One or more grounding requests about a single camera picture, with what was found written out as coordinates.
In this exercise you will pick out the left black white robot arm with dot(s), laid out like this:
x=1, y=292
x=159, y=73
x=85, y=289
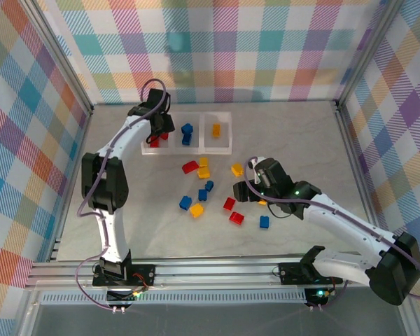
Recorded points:
x=120, y=143

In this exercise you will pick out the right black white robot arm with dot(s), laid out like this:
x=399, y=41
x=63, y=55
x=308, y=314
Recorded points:
x=346, y=224

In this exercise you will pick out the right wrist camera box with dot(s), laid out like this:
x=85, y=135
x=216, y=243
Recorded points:
x=266, y=176

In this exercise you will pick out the aluminium side rail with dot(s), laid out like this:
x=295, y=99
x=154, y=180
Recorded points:
x=84, y=129
x=350, y=140

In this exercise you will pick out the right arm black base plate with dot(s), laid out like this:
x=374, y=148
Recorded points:
x=288, y=271

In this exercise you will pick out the aluminium mounting rail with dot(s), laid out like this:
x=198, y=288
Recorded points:
x=213, y=273

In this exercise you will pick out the aluminium frame post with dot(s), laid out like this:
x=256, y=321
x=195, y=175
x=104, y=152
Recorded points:
x=367, y=52
x=61, y=56

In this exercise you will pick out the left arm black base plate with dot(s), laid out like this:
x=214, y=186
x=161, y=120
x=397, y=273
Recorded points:
x=145, y=271

